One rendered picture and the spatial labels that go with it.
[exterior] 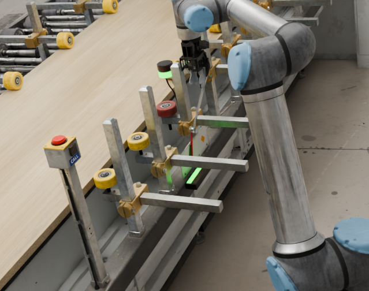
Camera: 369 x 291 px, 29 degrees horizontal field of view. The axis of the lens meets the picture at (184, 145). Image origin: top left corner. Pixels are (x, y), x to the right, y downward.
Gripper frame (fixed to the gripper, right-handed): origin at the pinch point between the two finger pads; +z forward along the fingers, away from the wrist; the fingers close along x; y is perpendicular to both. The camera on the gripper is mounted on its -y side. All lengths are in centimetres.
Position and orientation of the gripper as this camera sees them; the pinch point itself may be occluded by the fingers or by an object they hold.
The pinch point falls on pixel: (201, 84)
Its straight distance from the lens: 271.1
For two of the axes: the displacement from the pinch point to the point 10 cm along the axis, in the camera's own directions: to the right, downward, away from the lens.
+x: 9.0, 0.7, -4.2
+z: 1.6, 8.6, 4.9
